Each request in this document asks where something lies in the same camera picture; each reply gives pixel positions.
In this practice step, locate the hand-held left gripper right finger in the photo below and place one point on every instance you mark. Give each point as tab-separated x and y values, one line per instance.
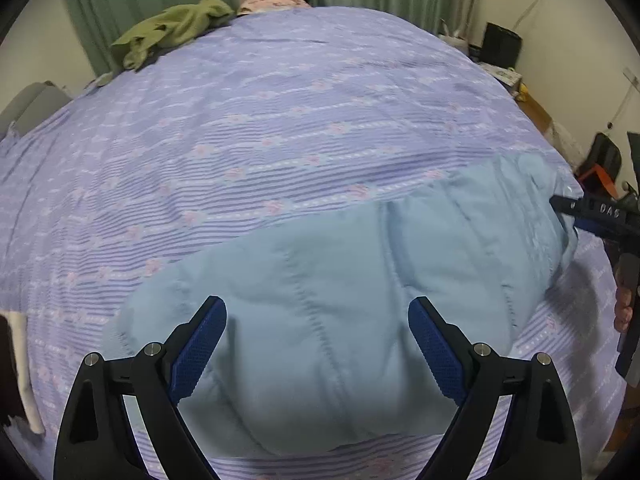
436	347

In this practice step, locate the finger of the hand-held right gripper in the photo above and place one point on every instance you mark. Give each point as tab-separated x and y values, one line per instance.
600	212

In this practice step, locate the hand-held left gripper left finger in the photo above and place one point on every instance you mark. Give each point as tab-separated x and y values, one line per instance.
197	345

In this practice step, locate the light blue pants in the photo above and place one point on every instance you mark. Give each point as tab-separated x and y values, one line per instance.
340	280

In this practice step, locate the person's right hand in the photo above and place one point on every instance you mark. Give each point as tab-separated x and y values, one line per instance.
624	310

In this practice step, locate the black and orange bag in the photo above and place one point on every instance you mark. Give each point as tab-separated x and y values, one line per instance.
602	160

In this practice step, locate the yellow object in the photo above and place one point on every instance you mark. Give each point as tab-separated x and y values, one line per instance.
523	92

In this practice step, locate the white box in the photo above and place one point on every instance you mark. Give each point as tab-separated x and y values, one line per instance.
507	76

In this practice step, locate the black box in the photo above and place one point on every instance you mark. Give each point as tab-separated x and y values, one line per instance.
501	45

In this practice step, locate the purple striped bed blanket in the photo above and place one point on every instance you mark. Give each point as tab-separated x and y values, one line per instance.
250	125

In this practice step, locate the grey chair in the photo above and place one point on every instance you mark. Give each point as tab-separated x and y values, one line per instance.
30	105

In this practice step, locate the green crumpled cloth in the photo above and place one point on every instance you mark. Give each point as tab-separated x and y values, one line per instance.
172	25

